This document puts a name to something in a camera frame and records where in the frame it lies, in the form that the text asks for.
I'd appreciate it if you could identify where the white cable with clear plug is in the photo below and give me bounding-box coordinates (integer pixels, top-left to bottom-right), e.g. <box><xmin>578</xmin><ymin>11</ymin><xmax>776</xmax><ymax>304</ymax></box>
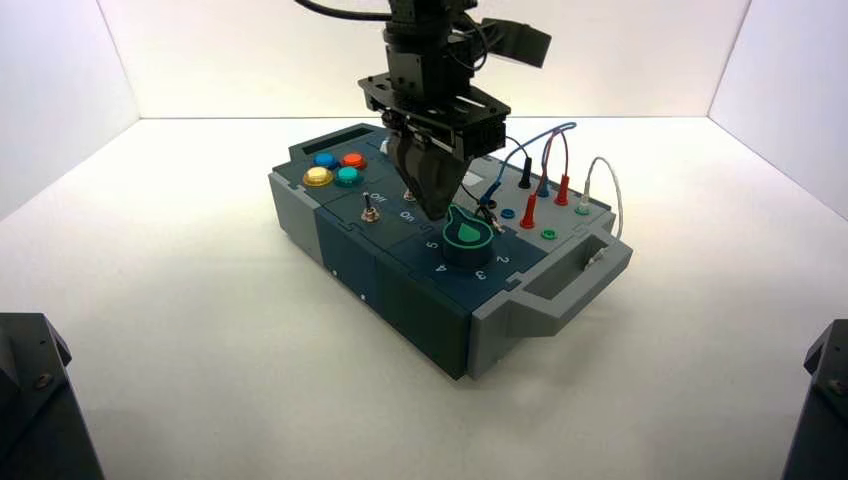
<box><xmin>582</xmin><ymin>156</ymin><xmax>625</xmax><ymax>269</ymax></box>

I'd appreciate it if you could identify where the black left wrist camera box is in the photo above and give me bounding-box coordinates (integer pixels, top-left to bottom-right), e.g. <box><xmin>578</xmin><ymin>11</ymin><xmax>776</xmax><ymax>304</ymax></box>
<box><xmin>480</xmin><ymin>18</ymin><xmax>553</xmax><ymax>70</ymax></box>

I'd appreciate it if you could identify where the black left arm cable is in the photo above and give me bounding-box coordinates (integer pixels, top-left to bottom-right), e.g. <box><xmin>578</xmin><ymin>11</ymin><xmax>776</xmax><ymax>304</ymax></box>
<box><xmin>294</xmin><ymin>0</ymin><xmax>393</xmax><ymax>22</ymax></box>

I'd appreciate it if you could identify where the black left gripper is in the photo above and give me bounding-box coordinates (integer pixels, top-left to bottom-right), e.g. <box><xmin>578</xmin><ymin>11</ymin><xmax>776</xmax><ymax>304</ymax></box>
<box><xmin>357</xmin><ymin>46</ymin><xmax>512</xmax><ymax>223</ymax></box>

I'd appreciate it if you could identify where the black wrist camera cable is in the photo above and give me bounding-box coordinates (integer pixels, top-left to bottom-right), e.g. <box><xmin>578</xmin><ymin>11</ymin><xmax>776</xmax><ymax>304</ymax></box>
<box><xmin>455</xmin><ymin>11</ymin><xmax>495</xmax><ymax>75</ymax></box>

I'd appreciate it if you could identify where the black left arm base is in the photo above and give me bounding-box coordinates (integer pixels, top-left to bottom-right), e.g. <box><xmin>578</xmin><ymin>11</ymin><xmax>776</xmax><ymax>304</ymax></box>
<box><xmin>0</xmin><ymin>312</ymin><xmax>106</xmax><ymax>480</ymax></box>

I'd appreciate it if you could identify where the thin black cable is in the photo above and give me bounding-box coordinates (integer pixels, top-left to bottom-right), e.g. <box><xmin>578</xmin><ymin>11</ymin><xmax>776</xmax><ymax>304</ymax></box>
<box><xmin>459</xmin><ymin>135</ymin><xmax>531</xmax><ymax>208</ymax></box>

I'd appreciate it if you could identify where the thin blue cable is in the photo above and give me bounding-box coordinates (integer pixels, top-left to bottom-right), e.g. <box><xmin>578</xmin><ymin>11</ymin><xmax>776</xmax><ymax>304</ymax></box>
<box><xmin>486</xmin><ymin>121</ymin><xmax>578</xmax><ymax>195</ymax></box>

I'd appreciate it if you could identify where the thin red cable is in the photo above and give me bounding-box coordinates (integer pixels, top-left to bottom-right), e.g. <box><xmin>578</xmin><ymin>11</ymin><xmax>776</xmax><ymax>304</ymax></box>
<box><xmin>537</xmin><ymin>130</ymin><xmax>570</xmax><ymax>181</ymax></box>

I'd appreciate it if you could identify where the black knob with green pointer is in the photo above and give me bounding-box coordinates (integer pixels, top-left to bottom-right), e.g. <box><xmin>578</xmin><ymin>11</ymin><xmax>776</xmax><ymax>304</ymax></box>
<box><xmin>441</xmin><ymin>204</ymin><xmax>499</xmax><ymax>270</ymax></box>

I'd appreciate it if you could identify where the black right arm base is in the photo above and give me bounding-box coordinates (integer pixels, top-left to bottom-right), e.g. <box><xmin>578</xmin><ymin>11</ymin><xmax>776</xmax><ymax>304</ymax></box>
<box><xmin>781</xmin><ymin>319</ymin><xmax>848</xmax><ymax>480</ymax></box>

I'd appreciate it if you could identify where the grey and blue task box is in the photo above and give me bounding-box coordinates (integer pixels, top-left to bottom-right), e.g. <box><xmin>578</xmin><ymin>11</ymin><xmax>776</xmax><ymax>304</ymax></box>
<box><xmin>267</xmin><ymin>121</ymin><xmax>633</xmax><ymax>382</ymax></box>

